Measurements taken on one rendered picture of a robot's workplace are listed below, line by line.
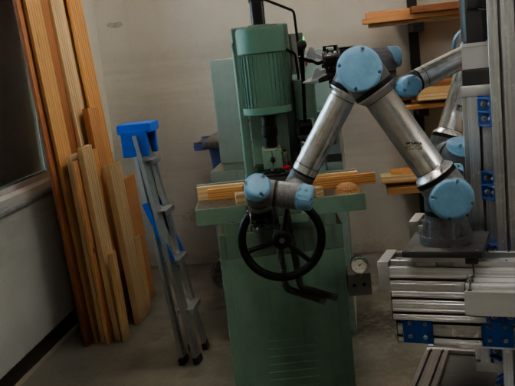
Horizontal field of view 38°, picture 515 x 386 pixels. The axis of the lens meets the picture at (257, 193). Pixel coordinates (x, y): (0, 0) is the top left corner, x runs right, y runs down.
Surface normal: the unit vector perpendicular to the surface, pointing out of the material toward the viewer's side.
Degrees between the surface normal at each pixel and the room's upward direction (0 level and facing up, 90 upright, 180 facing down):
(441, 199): 96
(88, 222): 87
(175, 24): 90
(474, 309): 90
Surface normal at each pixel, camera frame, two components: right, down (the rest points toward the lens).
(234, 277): 0.00, 0.18
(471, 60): -0.37, 0.21
